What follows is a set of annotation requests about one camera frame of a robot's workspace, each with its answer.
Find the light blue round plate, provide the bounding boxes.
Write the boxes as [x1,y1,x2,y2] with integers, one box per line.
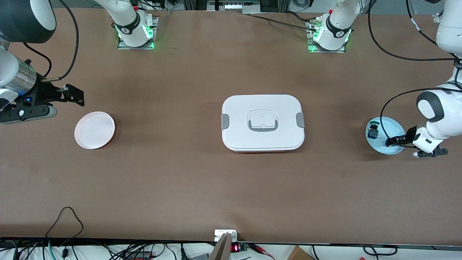
[365,117,406,155]

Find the pink round plate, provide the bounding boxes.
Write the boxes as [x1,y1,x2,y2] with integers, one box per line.
[74,111,116,150]

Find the white lunch box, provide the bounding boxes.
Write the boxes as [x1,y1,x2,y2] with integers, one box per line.
[221,95,305,153]

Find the brown cardboard box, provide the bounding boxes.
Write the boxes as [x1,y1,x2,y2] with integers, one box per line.
[287,246,316,260]

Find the red clip leads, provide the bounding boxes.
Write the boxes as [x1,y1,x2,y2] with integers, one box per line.
[249,244,275,260]

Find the white power strip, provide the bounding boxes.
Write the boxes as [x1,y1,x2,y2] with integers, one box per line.
[224,2,261,11]

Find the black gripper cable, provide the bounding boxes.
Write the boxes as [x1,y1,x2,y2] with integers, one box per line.
[41,0,79,83]
[367,0,462,148]

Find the thin black cable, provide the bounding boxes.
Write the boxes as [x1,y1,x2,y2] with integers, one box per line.
[22,43,53,78]

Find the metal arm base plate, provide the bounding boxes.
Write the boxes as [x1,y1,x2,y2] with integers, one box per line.
[117,16,158,50]
[307,20,346,53]

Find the black looped cable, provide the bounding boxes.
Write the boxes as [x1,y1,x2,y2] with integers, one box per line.
[363,245,398,256]
[45,207,84,241]

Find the white mount block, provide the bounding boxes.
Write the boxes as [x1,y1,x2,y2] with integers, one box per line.
[214,230,238,242]

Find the grey camera beam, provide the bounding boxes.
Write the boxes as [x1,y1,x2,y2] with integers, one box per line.
[209,233,232,260]

